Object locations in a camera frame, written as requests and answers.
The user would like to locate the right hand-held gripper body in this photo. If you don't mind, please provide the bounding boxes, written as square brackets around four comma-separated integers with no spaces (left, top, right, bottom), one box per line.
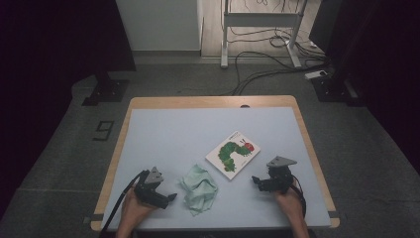
[259,155,298,195]

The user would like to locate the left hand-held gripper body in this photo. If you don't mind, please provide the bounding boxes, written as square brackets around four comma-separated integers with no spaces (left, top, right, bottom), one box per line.
[133,166,170,210]

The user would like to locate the light green cloth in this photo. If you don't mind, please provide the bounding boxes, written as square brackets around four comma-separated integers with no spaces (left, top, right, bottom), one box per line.
[179,164,220,217]

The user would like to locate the caterpillar picture board book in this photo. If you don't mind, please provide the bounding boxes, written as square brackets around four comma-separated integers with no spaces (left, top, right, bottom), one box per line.
[204,130,262,181]

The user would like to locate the person's left hand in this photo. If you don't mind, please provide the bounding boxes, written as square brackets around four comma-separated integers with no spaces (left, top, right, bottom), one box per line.
[121,187,157,230]

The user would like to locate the person's right hand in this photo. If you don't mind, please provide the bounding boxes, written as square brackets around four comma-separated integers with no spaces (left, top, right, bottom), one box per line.
[274,186,307,226]

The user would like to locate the grey tape strip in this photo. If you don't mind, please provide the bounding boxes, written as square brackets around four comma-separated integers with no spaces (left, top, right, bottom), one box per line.
[82,213,105,225]
[328,210,349,220]

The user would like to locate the wooden table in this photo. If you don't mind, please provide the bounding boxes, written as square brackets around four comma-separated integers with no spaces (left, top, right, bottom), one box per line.
[90,94,341,232]

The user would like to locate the black stand base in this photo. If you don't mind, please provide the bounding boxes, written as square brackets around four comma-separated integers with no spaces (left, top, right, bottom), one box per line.
[81,70,131,107]
[311,74,365,107]

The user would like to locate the white power strip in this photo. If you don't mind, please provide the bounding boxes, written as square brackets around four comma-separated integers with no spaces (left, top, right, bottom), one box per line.
[303,69,329,81]

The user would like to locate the dark curtain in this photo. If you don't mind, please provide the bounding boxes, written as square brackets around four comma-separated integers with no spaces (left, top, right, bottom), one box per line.
[0,0,137,216]
[309,0,420,167]

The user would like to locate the white cabinet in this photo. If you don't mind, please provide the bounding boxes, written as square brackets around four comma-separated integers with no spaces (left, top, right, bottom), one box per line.
[115,0,205,53]

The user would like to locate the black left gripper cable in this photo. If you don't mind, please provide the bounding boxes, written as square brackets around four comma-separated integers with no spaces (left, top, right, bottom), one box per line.
[98,170,151,236]

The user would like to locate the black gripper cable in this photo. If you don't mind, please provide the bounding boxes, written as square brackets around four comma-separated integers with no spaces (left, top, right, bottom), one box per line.
[289,174,308,220]
[98,170,151,236]

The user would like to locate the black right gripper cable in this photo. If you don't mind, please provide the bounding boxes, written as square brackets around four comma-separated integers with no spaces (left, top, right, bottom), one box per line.
[289,174,308,220]

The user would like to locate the bundle of black floor cables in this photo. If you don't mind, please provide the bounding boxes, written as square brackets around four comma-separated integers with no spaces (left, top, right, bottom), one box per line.
[217,0,332,97]

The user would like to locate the white metal desk frame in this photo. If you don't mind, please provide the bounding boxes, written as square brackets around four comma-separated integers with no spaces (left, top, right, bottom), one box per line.
[220,0,309,69]

